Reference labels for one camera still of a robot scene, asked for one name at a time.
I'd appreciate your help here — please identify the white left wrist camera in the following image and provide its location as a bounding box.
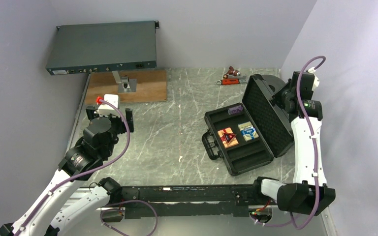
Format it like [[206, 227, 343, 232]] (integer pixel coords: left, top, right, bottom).
[[96, 94, 120, 117]]

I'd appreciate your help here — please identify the blue playing card box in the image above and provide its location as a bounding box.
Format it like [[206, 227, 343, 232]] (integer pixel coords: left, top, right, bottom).
[[238, 121, 259, 142]]

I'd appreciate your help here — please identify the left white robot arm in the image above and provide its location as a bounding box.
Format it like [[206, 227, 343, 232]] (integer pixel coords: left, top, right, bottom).
[[0, 104, 134, 236]]

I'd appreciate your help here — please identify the black poker set case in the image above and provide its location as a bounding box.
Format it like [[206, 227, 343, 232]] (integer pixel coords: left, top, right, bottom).
[[201, 74, 294, 176]]

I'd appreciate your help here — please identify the brown hose nozzle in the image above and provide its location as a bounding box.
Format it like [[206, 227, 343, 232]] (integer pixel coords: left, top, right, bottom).
[[223, 66, 241, 79]]

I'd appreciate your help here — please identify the red triangular dealer button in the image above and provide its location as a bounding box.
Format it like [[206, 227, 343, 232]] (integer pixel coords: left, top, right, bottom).
[[221, 132, 236, 145]]

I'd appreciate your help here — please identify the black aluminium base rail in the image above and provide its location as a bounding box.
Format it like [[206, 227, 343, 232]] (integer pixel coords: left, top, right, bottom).
[[40, 185, 328, 224]]

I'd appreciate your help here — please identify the dark green rack device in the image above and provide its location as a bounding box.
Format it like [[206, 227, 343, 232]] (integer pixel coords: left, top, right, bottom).
[[46, 20, 160, 75]]

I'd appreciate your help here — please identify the wooden base board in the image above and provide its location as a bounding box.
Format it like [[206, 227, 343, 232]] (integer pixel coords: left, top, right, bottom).
[[84, 70, 167, 105]]

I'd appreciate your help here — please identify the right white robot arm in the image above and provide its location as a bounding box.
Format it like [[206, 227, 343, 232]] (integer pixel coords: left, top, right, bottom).
[[251, 71, 336, 216]]

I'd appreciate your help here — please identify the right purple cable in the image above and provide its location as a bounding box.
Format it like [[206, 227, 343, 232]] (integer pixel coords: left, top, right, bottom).
[[249, 56, 327, 230]]

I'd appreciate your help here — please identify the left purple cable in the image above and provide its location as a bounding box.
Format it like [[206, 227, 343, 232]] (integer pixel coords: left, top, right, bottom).
[[16, 99, 158, 236]]

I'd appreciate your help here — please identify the purple cable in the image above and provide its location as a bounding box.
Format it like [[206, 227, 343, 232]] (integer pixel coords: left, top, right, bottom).
[[16, 99, 158, 236], [249, 56, 327, 230]]

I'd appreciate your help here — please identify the grey filament spool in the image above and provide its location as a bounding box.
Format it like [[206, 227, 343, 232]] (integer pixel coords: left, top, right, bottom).
[[262, 75, 285, 96]]

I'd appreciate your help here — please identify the purple poker chip stack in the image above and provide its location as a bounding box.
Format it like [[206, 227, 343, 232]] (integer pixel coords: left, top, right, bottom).
[[227, 105, 244, 116]]

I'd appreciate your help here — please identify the grey metal stand bracket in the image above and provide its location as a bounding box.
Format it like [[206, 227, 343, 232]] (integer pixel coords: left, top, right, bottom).
[[112, 71, 137, 93]]

